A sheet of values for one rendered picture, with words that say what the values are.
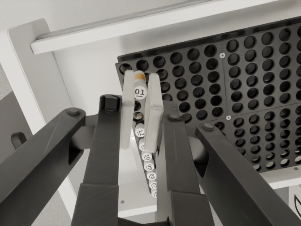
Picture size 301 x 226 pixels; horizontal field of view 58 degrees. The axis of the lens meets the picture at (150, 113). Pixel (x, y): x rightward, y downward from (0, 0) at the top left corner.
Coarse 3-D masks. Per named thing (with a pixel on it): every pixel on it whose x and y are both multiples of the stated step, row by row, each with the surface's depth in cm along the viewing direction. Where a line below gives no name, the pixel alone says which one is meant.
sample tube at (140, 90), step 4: (136, 72) 25; (140, 72) 25; (136, 76) 24; (140, 76) 24; (144, 76) 24; (136, 80) 23; (140, 80) 23; (144, 80) 23; (136, 84) 22; (140, 84) 21; (144, 84) 22; (136, 88) 21; (140, 88) 21; (144, 88) 21; (136, 92) 21; (140, 92) 21; (144, 92) 21; (136, 96) 22; (140, 96) 22; (144, 96) 22
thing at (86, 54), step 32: (192, 0) 30; (224, 0) 27; (256, 0) 27; (288, 0) 32; (64, 32) 29; (96, 32) 27; (128, 32) 27; (160, 32) 33; (192, 32) 33; (224, 32) 34; (64, 64) 34; (96, 64) 35; (96, 96) 36; (128, 160) 41; (128, 192) 41
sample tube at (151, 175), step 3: (153, 159) 35; (147, 171) 33; (150, 171) 33; (153, 171) 33; (147, 174) 33; (150, 174) 33; (153, 174) 33; (147, 177) 33; (150, 177) 33; (153, 177) 33
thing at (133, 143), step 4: (132, 132) 38; (132, 136) 38; (132, 140) 38; (132, 144) 38; (136, 144) 38; (132, 148) 39; (136, 148) 39; (136, 152) 39; (136, 156) 39; (136, 160) 39; (140, 160) 39; (136, 164) 40; (140, 164) 40; (140, 168) 40
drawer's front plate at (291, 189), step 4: (300, 184) 42; (292, 188) 45; (296, 188) 44; (300, 188) 42; (292, 192) 45; (296, 192) 44; (300, 192) 42; (292, 196) 46; (300, 196) 43; (292, 200) 46; (296, 200) 44; (300, 200) 43; (292, 204) 46; (296, 204) 45; (292, 208) 47; (300, 208) 44; (296, 212) 45; (300, 212) 44
